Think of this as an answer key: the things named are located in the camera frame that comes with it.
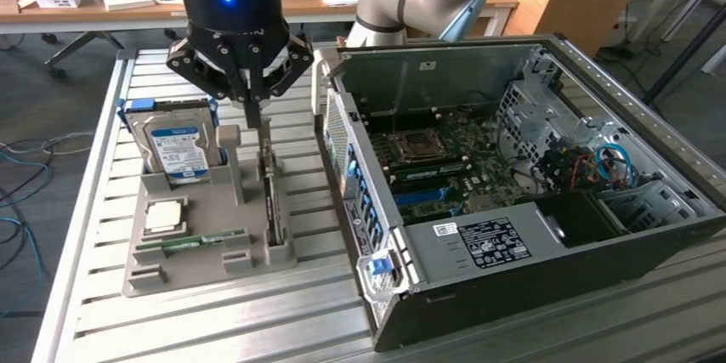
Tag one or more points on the black Nvidia graphics card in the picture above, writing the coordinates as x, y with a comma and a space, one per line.
274, 210

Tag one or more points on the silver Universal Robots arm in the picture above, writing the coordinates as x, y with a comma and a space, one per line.
386, 1

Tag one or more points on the wooden desk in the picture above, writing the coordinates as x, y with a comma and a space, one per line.
85, 14
306, 1

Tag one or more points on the black rear panel latch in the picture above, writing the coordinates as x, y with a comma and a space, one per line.
354, 116

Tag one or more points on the hard disk in blue caddy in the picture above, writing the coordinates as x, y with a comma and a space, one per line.
176, 150

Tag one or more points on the grey caster foot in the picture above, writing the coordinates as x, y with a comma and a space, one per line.
85, 46

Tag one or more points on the metal CPU socket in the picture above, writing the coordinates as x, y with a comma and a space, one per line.
419, 146

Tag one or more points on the dark installed RAM stick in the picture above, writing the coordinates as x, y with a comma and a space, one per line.
431, 171

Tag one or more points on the silver CPU chip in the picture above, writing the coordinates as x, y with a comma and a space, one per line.
163, 215

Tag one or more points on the grey parts rack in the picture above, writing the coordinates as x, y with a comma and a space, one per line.
215, 227

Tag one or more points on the blue PCIe expansion slot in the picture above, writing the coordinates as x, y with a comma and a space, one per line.
426, 202
422, 194

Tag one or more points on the green RAM stick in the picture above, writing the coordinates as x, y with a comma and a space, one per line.
192, 240

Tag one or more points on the perforated metal drive cage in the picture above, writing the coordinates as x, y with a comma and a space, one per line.
530, 116

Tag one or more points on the grey chipset heatsink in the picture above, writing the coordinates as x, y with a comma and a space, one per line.
483, 203

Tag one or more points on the blue case release latch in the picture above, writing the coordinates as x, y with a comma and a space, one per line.
380, 264

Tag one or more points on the grey power supply unit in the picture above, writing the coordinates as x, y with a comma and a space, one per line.
442, 248

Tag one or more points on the wooden cabinet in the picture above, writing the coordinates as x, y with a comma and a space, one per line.
595, 6

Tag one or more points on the black plastic shroud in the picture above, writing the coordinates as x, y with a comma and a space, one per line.
578, 218

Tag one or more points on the open black PC case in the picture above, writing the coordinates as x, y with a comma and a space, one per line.
510, 295

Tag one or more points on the dark metal pole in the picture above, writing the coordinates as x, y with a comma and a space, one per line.
683, 46

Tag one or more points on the silver metal disk bay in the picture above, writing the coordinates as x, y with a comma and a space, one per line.
653, 205

